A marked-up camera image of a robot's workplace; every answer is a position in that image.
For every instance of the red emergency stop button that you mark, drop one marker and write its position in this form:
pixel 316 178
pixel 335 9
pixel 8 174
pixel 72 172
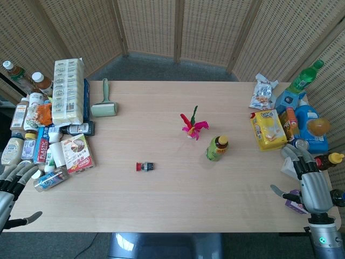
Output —
pixel 147 166

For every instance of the purple small box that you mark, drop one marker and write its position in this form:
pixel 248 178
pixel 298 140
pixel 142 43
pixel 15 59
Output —
pixel 295 207

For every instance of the blue plastic wrap box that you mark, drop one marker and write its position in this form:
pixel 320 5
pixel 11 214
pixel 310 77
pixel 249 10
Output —
pixel 42 147

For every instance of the green lint roller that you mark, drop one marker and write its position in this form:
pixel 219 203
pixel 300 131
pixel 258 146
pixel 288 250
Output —
pixel 103 109

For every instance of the pink feather shuttlecock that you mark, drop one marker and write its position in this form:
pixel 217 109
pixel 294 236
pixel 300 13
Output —
pixel 192 128

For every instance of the dark bottle with grey label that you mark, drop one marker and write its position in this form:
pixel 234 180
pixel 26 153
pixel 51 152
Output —
pixel 79 129

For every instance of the silver drink can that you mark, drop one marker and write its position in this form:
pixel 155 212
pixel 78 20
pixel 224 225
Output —
pixel 301 144

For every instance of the cream tissue multipack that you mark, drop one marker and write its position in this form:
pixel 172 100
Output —
pixel 67 91

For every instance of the green soda bottle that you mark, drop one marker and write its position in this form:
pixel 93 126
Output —
pixel 303 78

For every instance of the white paper cup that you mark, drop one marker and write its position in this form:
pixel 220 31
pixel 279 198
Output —
pixel 58 155

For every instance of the blue detergent bottle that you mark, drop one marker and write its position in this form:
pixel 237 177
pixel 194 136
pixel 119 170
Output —
pixel 310 140

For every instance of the blue flat box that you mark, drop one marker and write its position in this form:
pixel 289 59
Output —
pixel 86 102

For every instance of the bottle with purple label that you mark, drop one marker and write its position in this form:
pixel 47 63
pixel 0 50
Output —
pixel 28 147

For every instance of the dark sauce bottle yellow cap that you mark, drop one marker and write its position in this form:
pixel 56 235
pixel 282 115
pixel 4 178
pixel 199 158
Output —
pixel 330 160

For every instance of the white tissue packet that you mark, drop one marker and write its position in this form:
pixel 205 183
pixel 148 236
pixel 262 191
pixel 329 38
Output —
pixel 288 168

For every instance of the grey robot torso base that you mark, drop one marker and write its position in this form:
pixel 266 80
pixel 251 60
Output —
pixel 164 246

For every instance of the orange snack bag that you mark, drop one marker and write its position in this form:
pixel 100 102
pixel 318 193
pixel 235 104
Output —
pixel 43 114

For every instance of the white dressing bottle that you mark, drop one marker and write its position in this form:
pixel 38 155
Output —
pixel 11 151

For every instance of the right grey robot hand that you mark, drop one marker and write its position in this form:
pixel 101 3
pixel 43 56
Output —
pixel 316 191

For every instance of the wicker folding screen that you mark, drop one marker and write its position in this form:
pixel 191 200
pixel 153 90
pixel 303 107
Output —
pixel 205 29

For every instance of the green and white tube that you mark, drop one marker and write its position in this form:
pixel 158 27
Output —
pixel 49 165

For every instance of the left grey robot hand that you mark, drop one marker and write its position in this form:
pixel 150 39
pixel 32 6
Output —
pixel 6 198

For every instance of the yellow chip bag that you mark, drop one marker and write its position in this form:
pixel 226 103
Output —
pixel 268 129

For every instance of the orange juice carton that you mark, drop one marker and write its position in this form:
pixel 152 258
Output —
pixel 289 124

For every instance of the white jar with green print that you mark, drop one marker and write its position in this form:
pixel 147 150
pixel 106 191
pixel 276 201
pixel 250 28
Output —
pixel 35 99

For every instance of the blue carton box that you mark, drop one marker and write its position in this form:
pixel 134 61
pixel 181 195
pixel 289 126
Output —
pixel 288 101

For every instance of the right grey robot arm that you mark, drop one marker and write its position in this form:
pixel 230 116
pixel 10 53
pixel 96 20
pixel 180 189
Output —
pixel 324 240

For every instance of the white snack bag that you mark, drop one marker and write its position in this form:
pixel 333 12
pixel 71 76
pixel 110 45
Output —
pixel 261 94

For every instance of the tall tea bottle white cap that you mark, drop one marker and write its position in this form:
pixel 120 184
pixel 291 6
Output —
pixel 19 75

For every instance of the red and white food box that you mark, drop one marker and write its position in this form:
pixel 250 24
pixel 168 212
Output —
pixel 78 153

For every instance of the green-label bottle with yellow cap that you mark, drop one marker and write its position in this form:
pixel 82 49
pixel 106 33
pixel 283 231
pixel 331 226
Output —
pixel 216 149

